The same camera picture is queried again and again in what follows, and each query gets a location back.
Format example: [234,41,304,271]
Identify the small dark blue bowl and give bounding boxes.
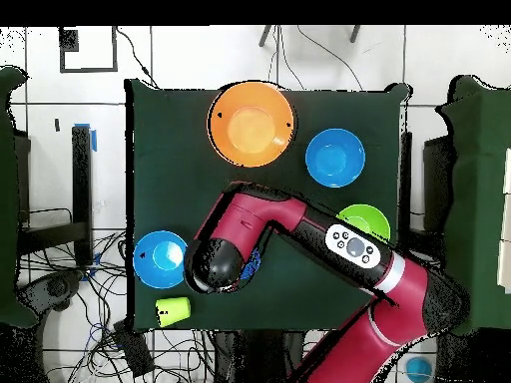
[239,248,262,280]

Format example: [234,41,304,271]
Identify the orange bowl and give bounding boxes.
[206,81,295,169]

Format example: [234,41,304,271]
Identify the large blue bowl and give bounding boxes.
[304,128,366,189]
[132,229,189,289]

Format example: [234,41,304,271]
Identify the yellow-green cup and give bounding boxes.
[154,295,192,328]

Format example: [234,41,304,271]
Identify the small light blue bowl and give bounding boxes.
[404,356,434,383]

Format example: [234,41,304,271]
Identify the dark green tablecloth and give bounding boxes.
[124,77,414,334]

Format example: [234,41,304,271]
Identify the lime green bowl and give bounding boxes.
[336,203,391,242]

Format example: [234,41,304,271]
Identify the black power strip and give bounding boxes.
[112,318,156,378]

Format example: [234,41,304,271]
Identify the grey chair base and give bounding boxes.
[17,270,85,316]

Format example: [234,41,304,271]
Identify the green cloth covered table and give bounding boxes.
[0,65,39,330]
[432,74,511,336]

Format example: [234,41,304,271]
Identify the black stand post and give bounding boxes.
[396,131,414,246]
[17,123,98,268]

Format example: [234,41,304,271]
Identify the tangled floor cables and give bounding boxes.
[19,230,217,383]

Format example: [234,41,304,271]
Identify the camera tripod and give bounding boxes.
[257,25,362,48]

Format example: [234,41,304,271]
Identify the black floor cable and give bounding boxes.
[114,26,160,90]
[295,25,365,92]

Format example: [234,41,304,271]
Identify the black square floor frame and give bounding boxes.
[58,25,120,74]

